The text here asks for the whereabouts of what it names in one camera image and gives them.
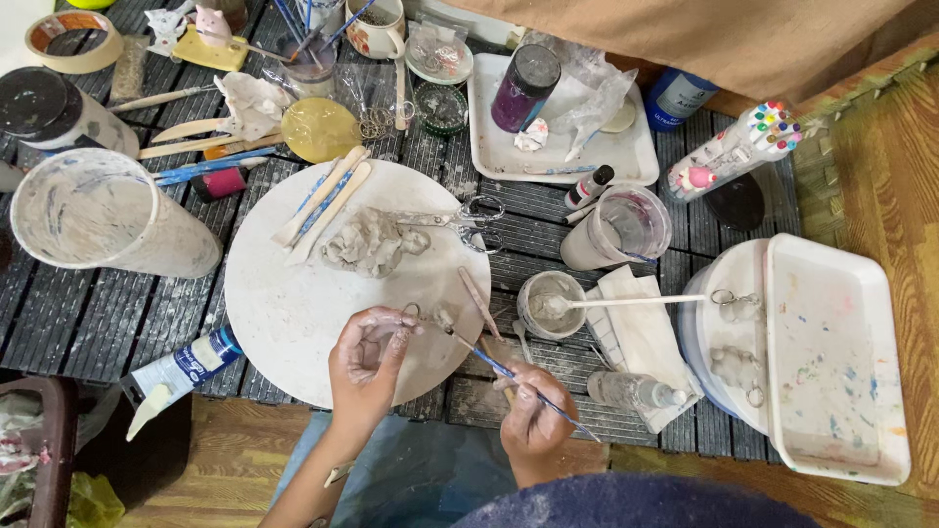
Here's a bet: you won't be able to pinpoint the person's right hand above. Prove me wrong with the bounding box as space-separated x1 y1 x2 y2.
492 359 581 463

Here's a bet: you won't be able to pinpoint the person's left hand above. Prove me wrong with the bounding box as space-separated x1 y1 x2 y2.
329 306 425 435

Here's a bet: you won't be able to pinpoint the thin blue paintbrush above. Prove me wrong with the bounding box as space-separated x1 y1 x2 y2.
443 326 603 444

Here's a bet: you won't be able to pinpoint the short wooden stick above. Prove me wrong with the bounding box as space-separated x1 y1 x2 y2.
476 335 519 406

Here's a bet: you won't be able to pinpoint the small white plastic spoon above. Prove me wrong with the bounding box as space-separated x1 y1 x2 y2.
511 318 534 365

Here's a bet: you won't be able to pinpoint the round white work board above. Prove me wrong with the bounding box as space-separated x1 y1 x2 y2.
224 157 493 410

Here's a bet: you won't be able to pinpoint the small clear spray bottle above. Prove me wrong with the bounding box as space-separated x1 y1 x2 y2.
586 370 689 411

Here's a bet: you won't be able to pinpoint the person's blue jeans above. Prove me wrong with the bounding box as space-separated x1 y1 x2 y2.
270 409 610 528

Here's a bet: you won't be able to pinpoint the person's dark blue sweater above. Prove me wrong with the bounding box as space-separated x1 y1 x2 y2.
449 472 821 528

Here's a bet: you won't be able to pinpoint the grey clay lump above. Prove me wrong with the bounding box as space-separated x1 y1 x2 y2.
320 207 433 280

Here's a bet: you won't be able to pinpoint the small cup of clay slip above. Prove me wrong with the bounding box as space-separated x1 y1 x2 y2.
516 270 588 341

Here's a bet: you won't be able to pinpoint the white paper napkin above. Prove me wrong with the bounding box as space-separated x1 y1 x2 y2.
584 264 704 435

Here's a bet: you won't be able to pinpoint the thin pinkish wooden stick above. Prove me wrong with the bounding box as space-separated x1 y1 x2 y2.
458 266 504 340

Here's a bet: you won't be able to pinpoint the long white spoon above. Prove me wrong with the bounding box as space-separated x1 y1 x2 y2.
529 292 707 322

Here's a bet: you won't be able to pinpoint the long wooden sculpting tool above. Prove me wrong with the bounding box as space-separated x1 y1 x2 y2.
284 161 374 267

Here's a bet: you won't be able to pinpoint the blue speckled sculpting tool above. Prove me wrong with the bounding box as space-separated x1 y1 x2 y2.
292 170 355 237

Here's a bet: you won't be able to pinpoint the white and blue paint tube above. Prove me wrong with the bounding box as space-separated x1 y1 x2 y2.
120 324 245 443

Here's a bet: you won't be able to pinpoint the wide wooden sculpting tool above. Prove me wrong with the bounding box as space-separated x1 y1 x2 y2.
270 145 368 248

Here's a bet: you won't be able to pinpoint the metal scissors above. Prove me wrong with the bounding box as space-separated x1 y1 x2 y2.
387 194 507 255

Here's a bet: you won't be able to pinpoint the bear-shaped clay keyring charm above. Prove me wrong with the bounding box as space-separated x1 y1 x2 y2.
709 345 768 409

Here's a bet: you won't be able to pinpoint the clear plastic water cup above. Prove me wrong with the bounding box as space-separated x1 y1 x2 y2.
559 184 673 273

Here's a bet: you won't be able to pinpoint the flat clay keyring charm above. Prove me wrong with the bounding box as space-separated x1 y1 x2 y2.
707 288 764 324

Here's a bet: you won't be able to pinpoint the pink block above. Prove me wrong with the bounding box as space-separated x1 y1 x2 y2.
191 166 251 204

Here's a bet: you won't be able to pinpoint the small black-capped bottle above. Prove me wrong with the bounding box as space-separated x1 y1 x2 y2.
562 164 616 212

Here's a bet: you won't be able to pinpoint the yellow round disc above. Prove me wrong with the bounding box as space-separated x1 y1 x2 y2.
280 96 363 165

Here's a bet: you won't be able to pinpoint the pile of metal keyrings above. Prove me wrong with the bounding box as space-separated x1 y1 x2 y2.
357 100 416 142

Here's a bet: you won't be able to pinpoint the white tray with plastic wrap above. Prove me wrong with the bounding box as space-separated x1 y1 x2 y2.
467 52 660 188

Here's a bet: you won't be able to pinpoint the green glass dish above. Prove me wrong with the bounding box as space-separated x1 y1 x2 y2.
412 80 470 137

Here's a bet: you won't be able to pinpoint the small crumpled paper ball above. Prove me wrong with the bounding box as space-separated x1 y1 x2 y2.
513 117 550 154

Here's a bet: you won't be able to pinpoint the crumpled white tissue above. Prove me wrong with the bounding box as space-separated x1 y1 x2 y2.
213 71 295 142

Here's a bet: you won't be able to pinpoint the dark round lid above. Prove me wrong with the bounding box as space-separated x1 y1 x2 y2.
702 172 768 233

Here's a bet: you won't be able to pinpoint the yellow plastic bag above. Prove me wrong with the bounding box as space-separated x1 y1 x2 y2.
67 471 126 528

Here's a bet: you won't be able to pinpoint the flat wooden modelling knife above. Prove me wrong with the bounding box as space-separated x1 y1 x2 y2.
150 117 230 144

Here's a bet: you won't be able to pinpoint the paint-stained white rectangular tray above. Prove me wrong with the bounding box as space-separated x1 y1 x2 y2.
764 232 913 487

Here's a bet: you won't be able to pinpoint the cup of paintbrushes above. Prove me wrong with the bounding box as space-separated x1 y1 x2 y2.
271 0 379 101

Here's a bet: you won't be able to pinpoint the large white plastic container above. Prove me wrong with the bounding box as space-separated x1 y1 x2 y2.
9 147 224 280

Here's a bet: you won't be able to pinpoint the clear dish with rings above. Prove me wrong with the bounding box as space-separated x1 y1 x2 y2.
404 21 475 87

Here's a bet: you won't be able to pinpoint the purple glitter jar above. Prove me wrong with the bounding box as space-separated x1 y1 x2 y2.
489 43 563 135

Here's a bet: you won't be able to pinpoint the crumpled clear plastic wrap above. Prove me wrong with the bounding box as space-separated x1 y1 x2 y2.
521 31 640 164

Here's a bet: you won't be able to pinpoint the pack of coloured markers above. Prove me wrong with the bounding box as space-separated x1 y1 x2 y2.
665 100 805 205

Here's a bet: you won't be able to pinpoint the brown waste bin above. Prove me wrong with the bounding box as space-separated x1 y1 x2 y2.
0 375 79 528

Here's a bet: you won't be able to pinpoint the floral ceramic mug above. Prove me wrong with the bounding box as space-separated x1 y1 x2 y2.
344 0 407 61

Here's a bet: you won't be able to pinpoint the blue paint bottle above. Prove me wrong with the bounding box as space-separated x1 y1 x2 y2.
643 66 720 133

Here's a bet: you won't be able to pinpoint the yellow sponge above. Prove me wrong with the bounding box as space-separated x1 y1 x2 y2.
171 25 249 73

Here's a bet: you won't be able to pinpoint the pink pig figure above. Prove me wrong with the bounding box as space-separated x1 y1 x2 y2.
194 5 233 49

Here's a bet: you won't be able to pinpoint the white jar with black lid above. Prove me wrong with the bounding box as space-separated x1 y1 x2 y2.
0 66 141 159

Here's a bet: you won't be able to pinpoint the masking tape roll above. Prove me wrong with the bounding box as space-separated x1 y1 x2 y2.
24 9 125 76

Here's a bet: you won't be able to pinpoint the blue-handled brushes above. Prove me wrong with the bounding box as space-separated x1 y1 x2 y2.
152 146 279 187

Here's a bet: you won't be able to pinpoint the wooden-handled brush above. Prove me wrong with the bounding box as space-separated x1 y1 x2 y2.
106 84 219 114

